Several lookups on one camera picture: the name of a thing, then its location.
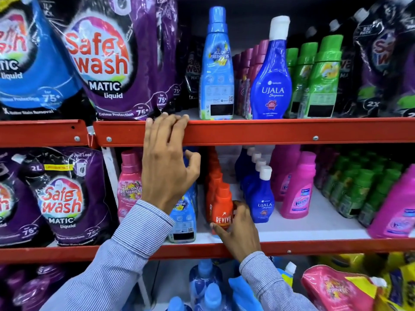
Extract person's right hand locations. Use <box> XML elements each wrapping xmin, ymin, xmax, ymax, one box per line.
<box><xmin>210</xmin><ymin>201</ymin><xmax>262</xmax><ymax>263</ymax></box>

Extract person's left hand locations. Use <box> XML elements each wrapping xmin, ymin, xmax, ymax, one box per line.
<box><xmin>142</xmin><ymin>113</ymin><xmax>201</xmax><ymax>215</ymax></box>

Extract person's left forearm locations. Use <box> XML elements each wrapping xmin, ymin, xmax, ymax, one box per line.
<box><xmin>40</xmin><ymin>200</ymin><xmax>176</xmax><ymax>311</ymax></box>

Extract person's right forearm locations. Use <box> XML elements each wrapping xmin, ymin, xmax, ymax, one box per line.
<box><xmin>239</xmin><ymin>251</ymin><xmax>319</xmax><ymax>311</ymax></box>

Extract small light blue conditioner bottle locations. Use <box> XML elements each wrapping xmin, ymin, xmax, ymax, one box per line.
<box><xmin>168</xmin><ymin>188</ymin><xmax>197</xmax><ymax>244</ymax></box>

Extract small blue white-capped bottle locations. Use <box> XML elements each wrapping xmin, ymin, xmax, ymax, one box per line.
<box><xmin>240</xmin><ymin>152</ymin><xmax>262</xmax><ymax>191</ymax></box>
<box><xmin>243</xmin><ymin>158</ymin><xmax>267</xmax><ymax>204</ymax></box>
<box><xmin>235</xmin><ymin>146</ymin><xmax>255</xmax><ymax>182</ymax></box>
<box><xmin>249</xmin><ymin>165</ymin><xmax>276</xmax><ymax>224</ymax></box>

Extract pink conditioner bottle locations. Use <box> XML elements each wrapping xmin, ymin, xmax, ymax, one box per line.
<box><xmin>117</xmin><ymin>149</ymin><xmax>143</xmax><ymax>223</ymax></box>

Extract black detergent pouch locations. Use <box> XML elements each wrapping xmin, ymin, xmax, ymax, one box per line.
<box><xmin>177</xmin><ymin>35</ymin><xmax>205</xmax><ymax>110</ymax></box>

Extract blue refill pouch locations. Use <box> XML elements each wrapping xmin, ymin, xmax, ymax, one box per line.
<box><xmin>228</xmin><ymin>276</ymin><xmax>264</xmax><ymax>311</ymax></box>

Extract tall light blue conditioner bottle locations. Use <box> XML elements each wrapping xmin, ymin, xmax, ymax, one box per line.
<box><xmin>199</xmin><ymin>6</ymin><xmax>235</xmax><ymax>120</ymax></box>

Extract large purple detergent pouch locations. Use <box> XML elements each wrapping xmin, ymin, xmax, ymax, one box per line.
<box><xmin>61</xmin><ymin>0</ymin><xmax>178</xmax><ymax>121</ymax></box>

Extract row of maroon-capped bottles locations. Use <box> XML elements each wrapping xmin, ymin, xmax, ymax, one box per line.
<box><xmin>232</xmin><ymin>40</ymin><xmax>270</xmax><ymax>120</ymax></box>

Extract purple yellow-label detergent pouch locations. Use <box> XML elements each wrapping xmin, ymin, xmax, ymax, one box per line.
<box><xmin>21</xmin><ymin>147</ymin><xmax>115</xmax><ymax>247</ymax></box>

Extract large blue white-capped bottle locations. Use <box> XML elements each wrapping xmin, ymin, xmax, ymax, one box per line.
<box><xmin>250</xmin><ymin>15</ymin><xmax>292</xmax><ymax>120</ymax></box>

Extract dark magenta bottles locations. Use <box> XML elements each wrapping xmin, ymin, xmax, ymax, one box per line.
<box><xmin>313</xmin><ymin>146</ymin><xmax>339</xmax><ymax>191</ymax></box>

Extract pink refill pouch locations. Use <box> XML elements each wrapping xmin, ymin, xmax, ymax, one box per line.
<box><xmin>301</xmin><ymin>264</ymin><xmax>388</xmax><ymax>311</ymax></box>

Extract large blue detergent pouch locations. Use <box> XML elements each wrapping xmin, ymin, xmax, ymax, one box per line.
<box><xmin>0</xmin><ymin>0</ymin><xmax>84</xmax><ymax>121</ymax></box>

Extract tall green conditioner bottle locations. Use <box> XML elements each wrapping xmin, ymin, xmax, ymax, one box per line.
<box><xmin>288</xmin><ymin>42</ymin><xmax>318</xmax><ymax>119</ymax></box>
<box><xmin>298</xmin><ymin>35</ymin><xmax>344</xmax><ymax>119</ymax></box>
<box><xmin>285</xmin><ymin>48</ymin><xmax>299</xmax><ymax>78</ymax></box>

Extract group of small green bottles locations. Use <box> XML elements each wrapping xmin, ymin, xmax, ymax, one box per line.
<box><xmin>321</xmin><ymin>150</ymin><xmax>404</xmax><ymax>228</ymax></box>

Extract large pink stain remover bottle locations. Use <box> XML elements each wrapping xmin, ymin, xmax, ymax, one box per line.
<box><xmin>367</xmin><ymin>163</ymin><xmax>415</xmax><ymax>239</ymax></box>

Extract yellow refill pouches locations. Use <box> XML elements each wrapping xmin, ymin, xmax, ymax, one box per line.
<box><xmin>317</xmin><ymin>252</ymin><xmax>415</xmax><ymax>311</ymax></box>

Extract glossy purple pouches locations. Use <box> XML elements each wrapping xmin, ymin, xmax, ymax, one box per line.
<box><xmin>0</xmin><ymin>264</ymin><xmax>67</xmax><ymax>311</ymax></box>

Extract purple white-capped detergent pouch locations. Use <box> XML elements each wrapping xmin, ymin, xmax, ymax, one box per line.
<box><xmin>353</xmin><ymin>8</ymin><xmax>402</xmax><ymax>118</ymax></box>
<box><xmin>387</xmin><ymin>0</ymin><xmax>415</xmax><ymax>118</ymax></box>

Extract long red shelf rail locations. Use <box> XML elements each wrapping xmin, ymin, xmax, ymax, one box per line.
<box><xmin>93</xmin><ymin>117</ymin><xmax>415</xmax><ymax>148</ymax></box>

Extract short red shelf rail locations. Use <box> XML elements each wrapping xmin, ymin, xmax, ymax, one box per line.
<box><xmin>0</xmin><ymin>120</ymin><xmax>89</xmax><ymax>148</ymax></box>

